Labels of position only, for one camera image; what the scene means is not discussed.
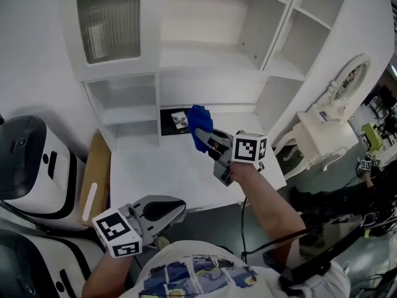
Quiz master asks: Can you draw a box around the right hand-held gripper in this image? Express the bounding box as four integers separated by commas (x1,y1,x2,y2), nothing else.
194,128,268,186

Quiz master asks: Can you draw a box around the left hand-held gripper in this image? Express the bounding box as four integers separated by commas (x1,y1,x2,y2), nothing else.
92,194,188,259

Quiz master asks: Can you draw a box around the blue wiping cloth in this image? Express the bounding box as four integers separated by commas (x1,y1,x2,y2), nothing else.
187,104,214,154

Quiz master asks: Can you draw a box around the white shelving cabinet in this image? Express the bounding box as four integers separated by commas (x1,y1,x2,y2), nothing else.
60,0,351,150

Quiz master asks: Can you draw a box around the person's right forearm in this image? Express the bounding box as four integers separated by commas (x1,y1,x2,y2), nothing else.
235,166,308,251

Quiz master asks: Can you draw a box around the person's left forearm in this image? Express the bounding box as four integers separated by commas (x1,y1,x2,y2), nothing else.
82,250,140,298

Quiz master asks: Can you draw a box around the white desk surface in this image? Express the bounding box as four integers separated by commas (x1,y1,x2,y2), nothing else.
108,110,288,212

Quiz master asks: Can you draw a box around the person's right hand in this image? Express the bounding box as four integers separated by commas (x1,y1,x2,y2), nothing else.
231,162,260,183

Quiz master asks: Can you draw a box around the person's white printed shirt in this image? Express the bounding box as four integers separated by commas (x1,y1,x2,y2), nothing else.
119,240,351,298

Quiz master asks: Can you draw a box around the black box with picture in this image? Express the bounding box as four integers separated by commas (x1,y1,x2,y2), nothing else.
159,107,199,137

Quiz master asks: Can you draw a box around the brown cardboard box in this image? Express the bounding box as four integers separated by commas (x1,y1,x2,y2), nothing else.
79,132,112,231

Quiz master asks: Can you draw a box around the white ornate dressing table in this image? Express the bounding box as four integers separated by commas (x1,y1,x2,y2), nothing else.
274,107,359,179

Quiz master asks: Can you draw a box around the ribbed glass cabinet door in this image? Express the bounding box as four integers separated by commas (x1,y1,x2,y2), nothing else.
60,0,165,82

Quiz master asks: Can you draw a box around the white black service robot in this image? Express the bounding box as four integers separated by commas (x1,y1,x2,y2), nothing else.
0,228,105,298
0,115,87,231

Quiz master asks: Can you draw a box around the light green box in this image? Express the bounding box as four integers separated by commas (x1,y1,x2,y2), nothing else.
362,121,385,151

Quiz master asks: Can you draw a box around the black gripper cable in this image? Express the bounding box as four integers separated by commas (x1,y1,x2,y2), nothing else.
240,197,317,263

